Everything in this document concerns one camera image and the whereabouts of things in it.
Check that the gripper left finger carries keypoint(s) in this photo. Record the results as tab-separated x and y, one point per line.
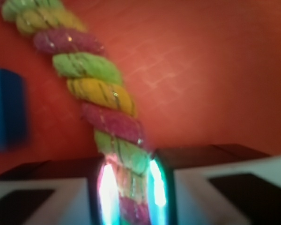
66	192

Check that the blue rectangular block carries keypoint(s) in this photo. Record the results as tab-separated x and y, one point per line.
13	110

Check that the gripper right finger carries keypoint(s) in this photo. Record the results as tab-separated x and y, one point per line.
226	184

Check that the red plastic tray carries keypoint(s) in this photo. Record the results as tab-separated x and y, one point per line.
200	72

